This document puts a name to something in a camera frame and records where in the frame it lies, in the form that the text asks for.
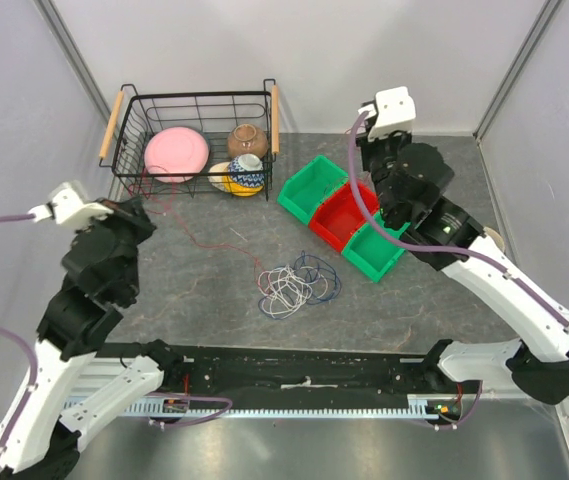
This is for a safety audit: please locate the red wire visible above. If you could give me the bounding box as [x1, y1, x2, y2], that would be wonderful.
[128, 174, 325, 301]

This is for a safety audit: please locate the white wire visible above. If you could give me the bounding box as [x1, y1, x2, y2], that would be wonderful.
[261, 266, 315, 316]

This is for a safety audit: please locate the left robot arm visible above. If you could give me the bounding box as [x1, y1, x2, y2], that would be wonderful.
[0, 193, 184, 479]

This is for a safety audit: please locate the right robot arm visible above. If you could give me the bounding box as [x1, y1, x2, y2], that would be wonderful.
[348, 130, 569, 405]

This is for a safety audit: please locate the red plastic bin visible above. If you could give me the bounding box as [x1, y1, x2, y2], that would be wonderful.
[309, 183, 366, 253]

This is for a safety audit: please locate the near green plastic bin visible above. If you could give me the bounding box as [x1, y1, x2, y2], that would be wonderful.
[342, 223, 405, 283]

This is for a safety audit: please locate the green plastic bin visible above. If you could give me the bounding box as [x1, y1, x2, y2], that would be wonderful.
[342, 223, 405, 283]
[277, 155, 348, 225]

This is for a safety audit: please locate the far green plastic bin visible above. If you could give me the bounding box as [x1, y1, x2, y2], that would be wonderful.
[277, 155, 348, 225]

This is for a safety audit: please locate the pink plate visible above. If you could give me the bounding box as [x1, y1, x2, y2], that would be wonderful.
[144, 127, 210, 183]

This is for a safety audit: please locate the beige mug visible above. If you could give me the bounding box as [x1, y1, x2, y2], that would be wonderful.
[484, 226, 506, 253]

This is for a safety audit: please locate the cream bowl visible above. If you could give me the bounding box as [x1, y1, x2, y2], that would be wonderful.
[208, 161, 231, 193]

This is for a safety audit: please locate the yellow bowl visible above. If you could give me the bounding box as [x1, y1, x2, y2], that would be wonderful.
[222, 176, 263, 198]

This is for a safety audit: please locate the blue patterned bowl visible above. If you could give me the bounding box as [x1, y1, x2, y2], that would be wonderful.
[228, 153, 265, 188]

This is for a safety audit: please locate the brown ceramic bowl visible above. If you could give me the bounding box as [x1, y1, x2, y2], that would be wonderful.
[227, 124, 269, 158]

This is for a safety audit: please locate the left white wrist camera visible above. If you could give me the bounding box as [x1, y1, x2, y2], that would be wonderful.
[28, 181, 114, 231]

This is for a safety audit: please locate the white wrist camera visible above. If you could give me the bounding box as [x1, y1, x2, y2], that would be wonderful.
[28, 181, 114, 231]
[358, 86, 416, 142]

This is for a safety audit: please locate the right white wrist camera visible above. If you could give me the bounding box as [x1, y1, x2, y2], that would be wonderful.
[358, 86, 416, 142]

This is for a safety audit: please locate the black wire basket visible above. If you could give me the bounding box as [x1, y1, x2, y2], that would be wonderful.
[98, 78, 279, 198]

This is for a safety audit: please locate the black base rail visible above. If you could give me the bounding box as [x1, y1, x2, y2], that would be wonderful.
[93, 342, 485, 409]

